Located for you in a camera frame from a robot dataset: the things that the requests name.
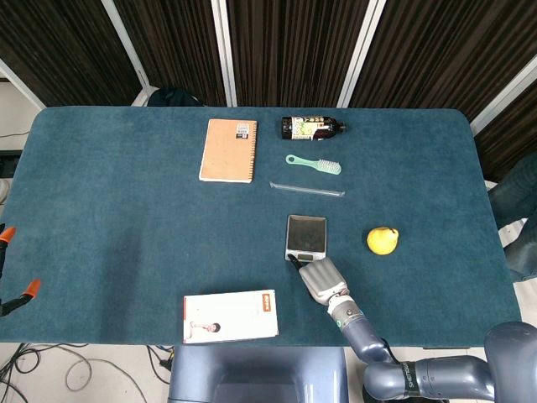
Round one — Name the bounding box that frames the left orange-tipped robot hand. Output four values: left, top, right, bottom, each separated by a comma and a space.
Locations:
0, 226, 43, 318

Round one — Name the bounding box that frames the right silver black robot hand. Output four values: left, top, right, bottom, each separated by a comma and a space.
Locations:
286, 253, 352, 306

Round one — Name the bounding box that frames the small digital scale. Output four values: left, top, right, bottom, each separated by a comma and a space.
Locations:
284, 214, 327, 264

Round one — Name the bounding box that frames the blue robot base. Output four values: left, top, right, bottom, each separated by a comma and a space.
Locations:
167, 346, 350, 403

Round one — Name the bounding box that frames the wrapped drinking straw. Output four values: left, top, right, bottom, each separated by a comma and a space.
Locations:
268, 181, 347, 197

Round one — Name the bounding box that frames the white orange product box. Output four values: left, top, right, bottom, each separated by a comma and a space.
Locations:
182, 289, 279, 345

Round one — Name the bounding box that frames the mint green brush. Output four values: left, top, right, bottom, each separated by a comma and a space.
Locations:
285, 154, 342, 175

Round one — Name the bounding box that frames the teal table cloth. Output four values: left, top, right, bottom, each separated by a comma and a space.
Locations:
0, 106, 524, 349

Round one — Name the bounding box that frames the dark brown labelled bottle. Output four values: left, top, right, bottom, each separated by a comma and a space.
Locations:
280, 116, 347, 142

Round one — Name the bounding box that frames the brown spiral notebook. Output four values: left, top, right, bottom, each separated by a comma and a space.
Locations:
198, 118, 258, 185

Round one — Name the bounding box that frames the blue denim trouser leg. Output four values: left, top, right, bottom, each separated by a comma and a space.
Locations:
502, 228, 537, 285
486, 151, 537, 231

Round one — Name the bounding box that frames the dark wood partition panel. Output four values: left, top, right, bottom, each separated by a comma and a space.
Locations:
0, 0, 142, 108
226, 0, 370, 108
350, 0, 537, 123
473, 83, 537, 184
112, 0, 230, 106

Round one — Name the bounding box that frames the black bag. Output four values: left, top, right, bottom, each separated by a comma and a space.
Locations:
147, 87, 202, 107

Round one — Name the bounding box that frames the black floor cable bundle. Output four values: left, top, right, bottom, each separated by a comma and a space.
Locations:
0, 343, 45, 403

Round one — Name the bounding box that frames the grey floor cable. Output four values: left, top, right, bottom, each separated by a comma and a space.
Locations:
62, 343, 148, 403

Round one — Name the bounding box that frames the black cable with plug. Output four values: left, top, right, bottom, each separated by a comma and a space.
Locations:
146, 344, 175, 384

